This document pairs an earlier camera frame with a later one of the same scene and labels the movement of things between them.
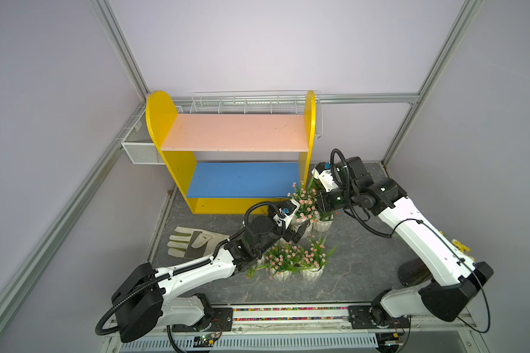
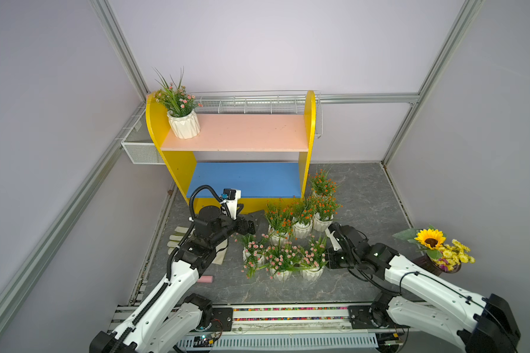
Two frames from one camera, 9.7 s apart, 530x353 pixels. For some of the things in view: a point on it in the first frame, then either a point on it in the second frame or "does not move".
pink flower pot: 283,259 does not move
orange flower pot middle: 295,224 does not move
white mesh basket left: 138,144 does not move
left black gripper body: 288,234 -> 228,226
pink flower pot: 306,200 -> 181,104
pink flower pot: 313,257 does not move
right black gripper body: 337,198 -> 336,259
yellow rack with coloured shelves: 230,163 does not move
